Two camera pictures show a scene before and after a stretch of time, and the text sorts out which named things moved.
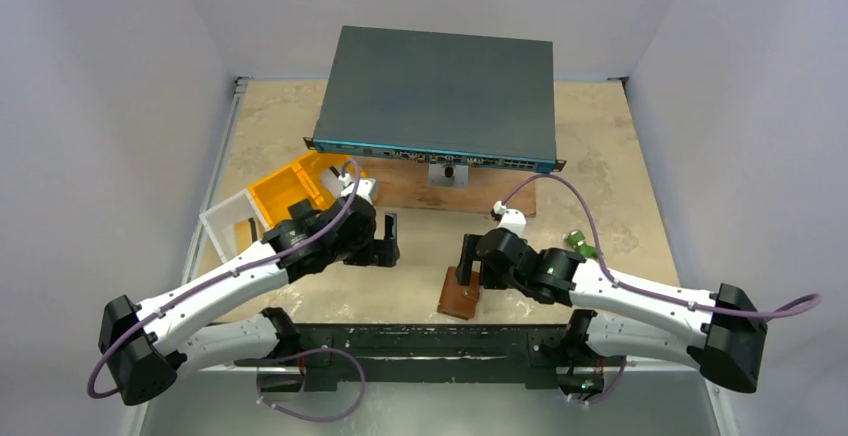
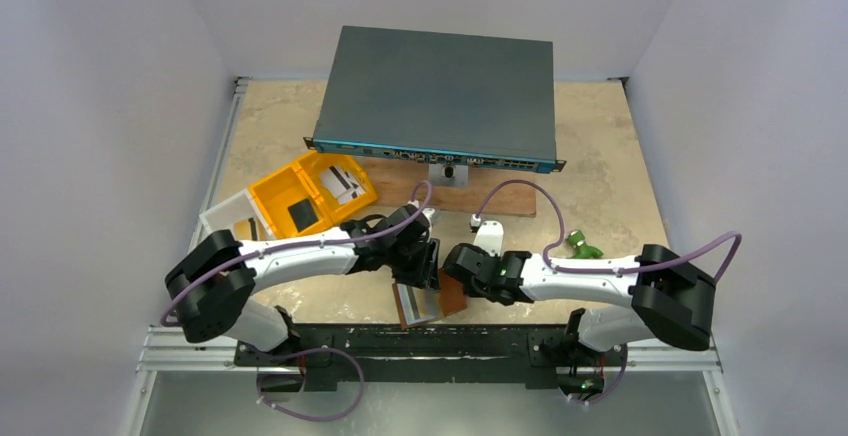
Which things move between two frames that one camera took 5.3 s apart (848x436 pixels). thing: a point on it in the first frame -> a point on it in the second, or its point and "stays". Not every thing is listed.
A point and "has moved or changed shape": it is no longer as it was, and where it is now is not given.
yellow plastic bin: (302, 180) stays
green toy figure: (577, 238) stays
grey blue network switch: (441, 98) stays
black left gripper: (374, 251) -> (427, 263)
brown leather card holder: (459, 300) has moved or changed shape
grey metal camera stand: (448, 174) stays
